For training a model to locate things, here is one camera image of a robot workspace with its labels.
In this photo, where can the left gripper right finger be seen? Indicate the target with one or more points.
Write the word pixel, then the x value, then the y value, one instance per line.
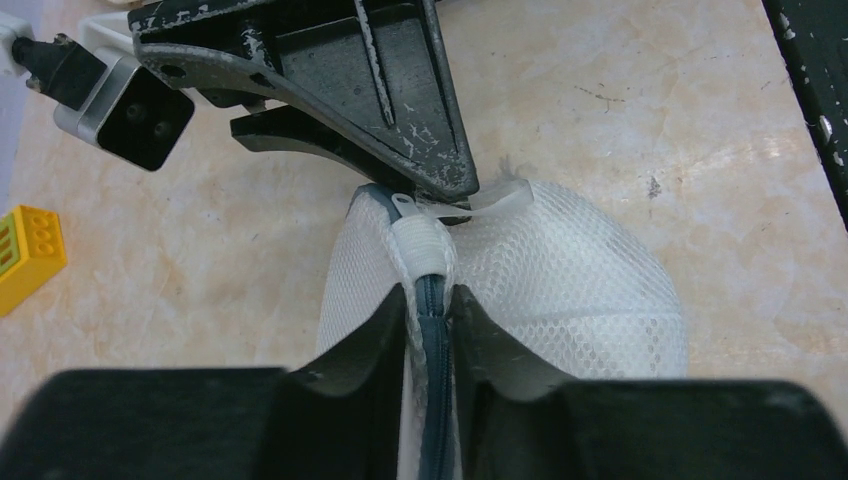
pixel 519 417

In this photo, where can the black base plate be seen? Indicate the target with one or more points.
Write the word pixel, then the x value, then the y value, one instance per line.
pixel 812 38

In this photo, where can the yellow toy brick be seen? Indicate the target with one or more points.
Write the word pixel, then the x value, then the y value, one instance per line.
pixel 32 252

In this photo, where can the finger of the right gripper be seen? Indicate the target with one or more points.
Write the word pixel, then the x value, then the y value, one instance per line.
pixel 288 129
pixel 375 72

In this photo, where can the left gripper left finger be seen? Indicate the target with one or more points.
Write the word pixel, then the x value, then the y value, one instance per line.
pixel 337 417

